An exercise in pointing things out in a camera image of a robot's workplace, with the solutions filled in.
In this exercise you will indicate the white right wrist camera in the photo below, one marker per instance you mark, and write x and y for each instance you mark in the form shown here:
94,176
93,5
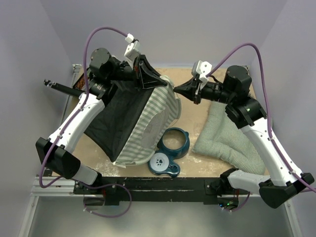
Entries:
200,70

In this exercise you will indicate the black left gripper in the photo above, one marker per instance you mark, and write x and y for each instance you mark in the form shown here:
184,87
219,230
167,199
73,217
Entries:
149,78

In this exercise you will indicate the black poker chip case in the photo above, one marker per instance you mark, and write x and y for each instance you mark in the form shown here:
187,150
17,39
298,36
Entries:
76,91

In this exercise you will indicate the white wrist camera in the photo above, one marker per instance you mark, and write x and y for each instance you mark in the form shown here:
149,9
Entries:
133,49
200,70

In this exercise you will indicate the green checkered pet cushion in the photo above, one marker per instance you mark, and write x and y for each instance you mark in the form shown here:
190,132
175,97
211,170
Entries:
220,138

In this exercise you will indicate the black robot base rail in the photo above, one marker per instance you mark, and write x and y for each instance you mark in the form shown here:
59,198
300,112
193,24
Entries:
156,189

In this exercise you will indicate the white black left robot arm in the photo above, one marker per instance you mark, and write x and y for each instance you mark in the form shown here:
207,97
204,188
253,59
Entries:
103,77

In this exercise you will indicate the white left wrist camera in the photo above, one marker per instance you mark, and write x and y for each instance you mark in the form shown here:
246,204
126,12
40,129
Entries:
133,49

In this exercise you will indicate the teal pet bowl stand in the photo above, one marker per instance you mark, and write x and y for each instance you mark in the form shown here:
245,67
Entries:
162,162

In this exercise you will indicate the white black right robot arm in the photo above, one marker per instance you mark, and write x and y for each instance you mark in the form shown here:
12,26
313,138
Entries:
285,180

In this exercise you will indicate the green striped pet tent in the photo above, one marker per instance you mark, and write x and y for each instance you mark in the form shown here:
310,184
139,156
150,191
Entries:
129,128

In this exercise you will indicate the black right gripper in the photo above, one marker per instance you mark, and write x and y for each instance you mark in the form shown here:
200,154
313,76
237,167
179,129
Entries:
191,89

